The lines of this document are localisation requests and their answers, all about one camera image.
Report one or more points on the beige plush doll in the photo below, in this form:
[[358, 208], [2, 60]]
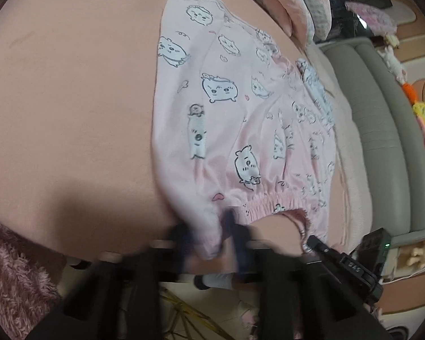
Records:
[[418, 255]]

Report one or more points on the pink printed slipper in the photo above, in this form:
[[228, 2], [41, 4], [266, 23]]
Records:
[[248, 314]]

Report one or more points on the yellow plush toy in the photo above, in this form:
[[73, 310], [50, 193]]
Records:
[[422, 112]]

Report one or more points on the orange carrot plush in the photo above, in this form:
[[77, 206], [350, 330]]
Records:
[[409, 92]]

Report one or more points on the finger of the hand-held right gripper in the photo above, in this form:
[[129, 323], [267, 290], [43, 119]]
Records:
[[317, 244]]

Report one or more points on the folded pink duvet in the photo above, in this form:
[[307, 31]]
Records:
[[297, 10]]

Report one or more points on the pink printed pajama pants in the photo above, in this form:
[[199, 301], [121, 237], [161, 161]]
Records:
[[233, 131]]

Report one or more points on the grey padded headboard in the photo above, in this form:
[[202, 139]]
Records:
[[386, 131]]

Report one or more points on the white rabbit plush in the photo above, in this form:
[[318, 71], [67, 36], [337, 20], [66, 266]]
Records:
[[393, 65]]

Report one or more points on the pink printed hanging cloth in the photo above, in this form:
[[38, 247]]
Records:
[[370, 17]]

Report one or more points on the folded light blue printed garment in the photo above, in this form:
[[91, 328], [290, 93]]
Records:
[[317, 88]]

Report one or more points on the pink fluffy clothing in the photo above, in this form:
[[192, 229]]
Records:
[[14, 276]]

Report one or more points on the white sock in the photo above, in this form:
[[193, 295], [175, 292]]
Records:
[[217, 280]]

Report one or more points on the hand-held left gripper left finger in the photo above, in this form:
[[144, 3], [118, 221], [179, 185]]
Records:
[[182, 241]]

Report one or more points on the small beige plush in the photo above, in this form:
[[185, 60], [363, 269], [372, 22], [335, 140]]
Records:
[[392, 40]]

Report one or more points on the bed with pink sheet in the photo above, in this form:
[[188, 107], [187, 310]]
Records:
[[74, 95]]

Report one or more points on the yellow rod frame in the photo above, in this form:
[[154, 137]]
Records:
[[189, 313]]

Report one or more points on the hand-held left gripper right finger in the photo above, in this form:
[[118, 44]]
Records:
[[233, 241]]

